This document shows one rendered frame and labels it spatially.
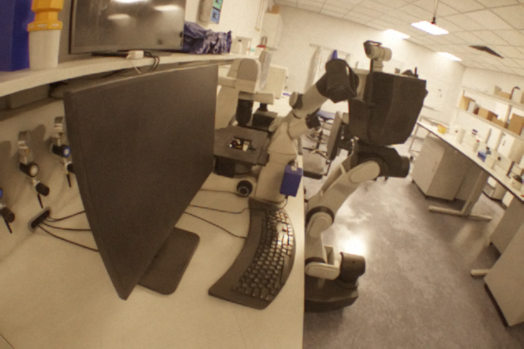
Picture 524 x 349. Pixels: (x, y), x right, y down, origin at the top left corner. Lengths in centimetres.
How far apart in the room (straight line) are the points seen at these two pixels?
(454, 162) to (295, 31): 499
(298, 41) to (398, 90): 594
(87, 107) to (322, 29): 668
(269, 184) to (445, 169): 304
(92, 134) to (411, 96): 96
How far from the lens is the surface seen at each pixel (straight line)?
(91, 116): 31
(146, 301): 68
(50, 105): 87
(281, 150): 93
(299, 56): 676
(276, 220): 92
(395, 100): 93
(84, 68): 63
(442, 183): 381
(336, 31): 689
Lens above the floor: 133
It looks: 23 degrees down
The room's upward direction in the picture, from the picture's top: 11 degrees clockwise
